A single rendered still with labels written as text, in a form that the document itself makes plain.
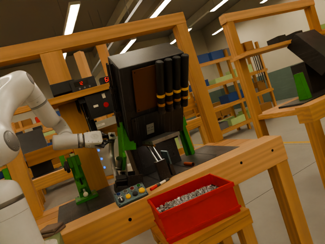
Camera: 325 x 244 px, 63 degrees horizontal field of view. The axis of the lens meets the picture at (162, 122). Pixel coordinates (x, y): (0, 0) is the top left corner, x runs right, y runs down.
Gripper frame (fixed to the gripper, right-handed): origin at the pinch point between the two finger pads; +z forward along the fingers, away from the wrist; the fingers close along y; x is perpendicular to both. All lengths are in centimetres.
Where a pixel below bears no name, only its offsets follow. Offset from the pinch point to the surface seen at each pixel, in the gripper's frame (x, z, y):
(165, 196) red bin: -14, 14, -52
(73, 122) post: 9.3, -19.1, 26.8
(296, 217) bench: 14, 101, -63
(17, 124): 443, -146, 523
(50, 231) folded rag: 5, -33, -48
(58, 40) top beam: -29, -26, 65
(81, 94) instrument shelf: -10.9, -14.1, 30.0
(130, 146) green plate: -3.7, 9.0, -11.4
